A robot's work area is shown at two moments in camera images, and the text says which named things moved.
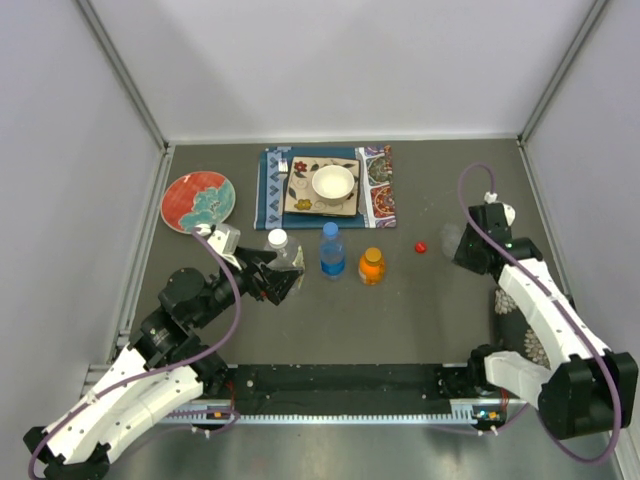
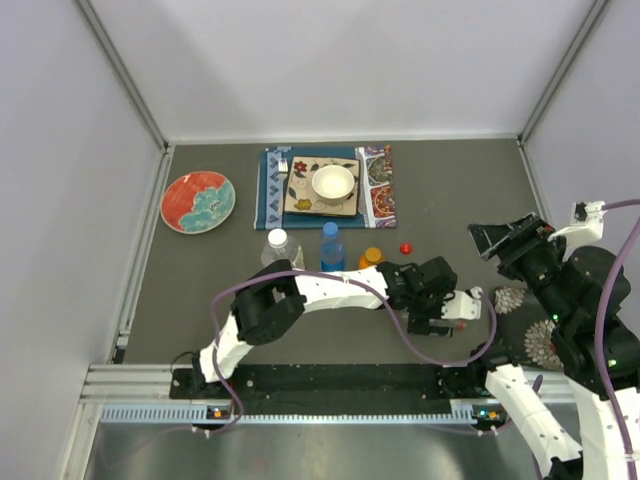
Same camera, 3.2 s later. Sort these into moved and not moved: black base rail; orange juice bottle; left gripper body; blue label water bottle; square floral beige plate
Moved: left gripper body
Not moved: blue label water bottle; square floral beige plate; orange juice bottle; black base rail
